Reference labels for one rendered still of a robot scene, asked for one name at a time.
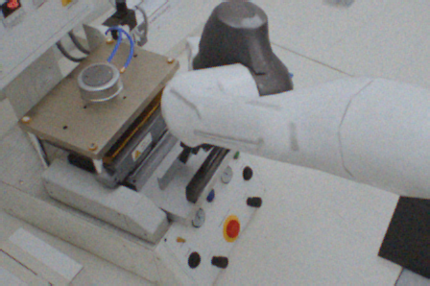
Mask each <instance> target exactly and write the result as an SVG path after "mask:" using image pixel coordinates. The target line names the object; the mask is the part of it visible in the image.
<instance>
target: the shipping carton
mask: <svg viewBox="0 0 430 286"><path fill-rule="evenodd" d="M0 286H93V284H92V282H91V279H90V277H89V275H88V273H87V272H86V270H85V268H84V266H82V265H80V264H79V263H77V262H76V261H74V260H73V259H72V258H70V257H69V256H67V255H65V254H64V253H62V252H60V251H59V250H58V249H56V248H53V247H51V246H50V245H48V244H46V243H45V242H44V241H42V240H41V239H39V238H38V237H36V236H34V235H33V234H32V233H30V231H28V230H26V229H23V228H22V227H20V228H19V229H17V230H16V231H15V233H14V234H13V235H12V236H11V237H10V238H9V239H7V240H6V241H5V242H4V243H3V244H2V245H1V246H0Z"/></svg>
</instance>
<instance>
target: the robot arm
mask: <svg viewBox="0 0 430 286"><path fill-rule="evenodd" d="M184 47H185V51H186V55H187V59H188V72H185V73H176V75H175V76H174V77H173V78H172V79H171V81H170V82H168V84H167V85H166V87H165V88H164V91H163V96H162V99H161V107H162V115H163V118H164V122H165V124H166V127H167V129H168V131H169V133H170V134H172V135H174V136H175V137H176V138H178V139H179V140H181V142H180V146H181V147H182V148H183V150H182V154H181V157H180V159H179V160H180V161H181V162H182V163H183V164H186V162H187V161H188V160H189V158H190V157H191V156H192V154H194V155H197V154H198V153H199V152H200V150H201V149H202V150H203V151H204V152H205V153H207V152H209V151H210V150H211V149H212V148H213V147H214V146H220V147H223V148H226V149H230V150H233V151H237V152H240V153H244V154H248V155H259V156H261V157H265V158H268V159H272V160H277V161H280V162H285V163H289V164H293V165H298V166H300V167H304V168H309V169H313V170H317V171H321V172H324V173H329V174H332V175H335V176H338V177H340V178H343V179H349V180H352V181H355V182H357V183H360V184H363V185H369V186H372V187H374V188H377V189H383V190H386V191H389V192H392V193H393V194H396V195H398V196H404V197H411V198H420V199H426V200H430V87H428V86H426V85H421V84H415V83H405V82H400V81H395V80H394V79H390V78H382V77H375V76H363V77H352V78H351V77H340V78H337V79H333V80H330V81H326V82H322V83H316V84H313V85H309V86H306V87H302V88H299V89H296V90H294V83H293V80H292V78H291V76H290V73H289V70H288V68H287V67H286V65H285V64H284V63H283V62H282V61H281V60H280V59H279V57H278V56H277V55H276V54H275V53H274V52H273V49H272V45H271V42H270V38H269V23H268V16H267V14H265V12H264V10H262V9H261V8H260V7H259V6H258V5H256V4H253V3H251V2H249V1H243V0H231V1H226V2H222V3H221V4H220V5H217V6H216V7H214V9H213V11H212V12H211V14H210V16H209V17H208V19H207V21H206V22H205V23H204V25H203V33H202V37H189V38H187V39H186V41H185V46H184Z"/></svg>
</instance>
